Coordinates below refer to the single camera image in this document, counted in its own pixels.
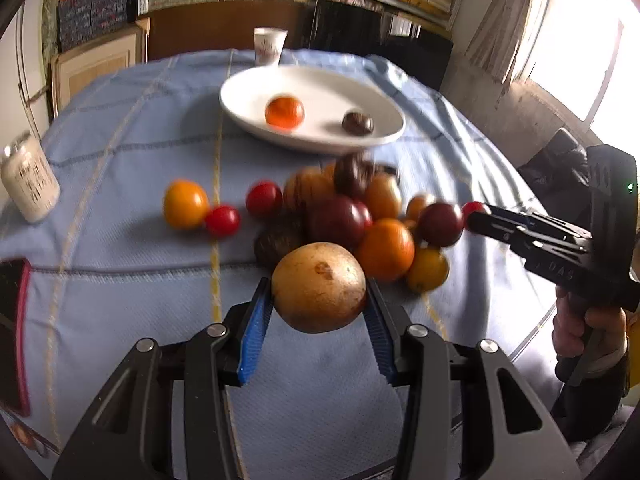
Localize brown wooden board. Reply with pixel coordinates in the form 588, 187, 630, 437
147, 0, 321, 64

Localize phone with red case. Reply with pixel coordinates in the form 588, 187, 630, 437
0, 257, 34, 417

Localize dark brown water chestnut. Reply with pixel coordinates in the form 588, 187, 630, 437
253, 214, 309, 270
341, 111, 374, 136
333, 152, 377, 199

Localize stack of blue patterned boxes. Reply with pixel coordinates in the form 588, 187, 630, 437
57, 0, 132, 52

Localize black bag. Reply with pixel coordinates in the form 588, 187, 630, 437
517, 127, 597, 202

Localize orange mandarin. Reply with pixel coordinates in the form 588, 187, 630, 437
355, 218, 416, 283
264, 95, 305, 132

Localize white oval plate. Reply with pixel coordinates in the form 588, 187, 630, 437
219, 65, 407, 155

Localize beige curtain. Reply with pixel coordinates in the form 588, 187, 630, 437
465, 0, 557, 84

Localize black glossy panel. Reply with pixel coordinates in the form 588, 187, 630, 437
310, 0, 454, 92

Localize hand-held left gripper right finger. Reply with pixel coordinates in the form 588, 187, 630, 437
362, 277, 583, 480

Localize wooden picture frame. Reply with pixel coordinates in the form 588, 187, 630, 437
50, 27, 147, 112

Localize dark red plum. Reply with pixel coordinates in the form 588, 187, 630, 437
308, 195, 374, 250
417, 202, 465, 249

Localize person's right hand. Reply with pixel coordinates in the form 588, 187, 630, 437
552, 296, 629, 361

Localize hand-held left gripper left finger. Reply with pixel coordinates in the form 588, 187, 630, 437
52, 276, 275, 480

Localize large tan round fruit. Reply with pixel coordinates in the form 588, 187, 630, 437
271, 242, 368, 335

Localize white drink can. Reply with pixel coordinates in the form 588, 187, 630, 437
0, 131, 61, 225

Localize small tan round fruit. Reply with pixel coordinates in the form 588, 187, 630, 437
405, 193, 436, 222

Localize yellow-orange round fruit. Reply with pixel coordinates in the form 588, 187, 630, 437
163, 179, 210, 230
363, 173, 403, 220
405, 247, 450, 294

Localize white paper cup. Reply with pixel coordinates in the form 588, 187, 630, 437
253, 26, 289, 68

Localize red cherry tomato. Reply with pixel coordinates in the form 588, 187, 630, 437
462, 200, 494, 231
204, 204, 241, 237
245, 181, 284, 216

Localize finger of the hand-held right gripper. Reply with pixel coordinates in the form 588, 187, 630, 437
486, 205, 594, 248
466, 210, 591, 262

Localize tan striped round fruit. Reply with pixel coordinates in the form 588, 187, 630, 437
283, 167, 336, 214

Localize blue checked tablecloth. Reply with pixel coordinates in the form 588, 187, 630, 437
0, 49, 566, 480

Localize green marble slab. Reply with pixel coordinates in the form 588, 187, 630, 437
41, 0, 62, 56

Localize person's right forearm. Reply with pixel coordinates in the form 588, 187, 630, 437
552, 342, 632, 443

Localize bright window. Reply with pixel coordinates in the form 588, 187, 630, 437
520, 0, 640, 132

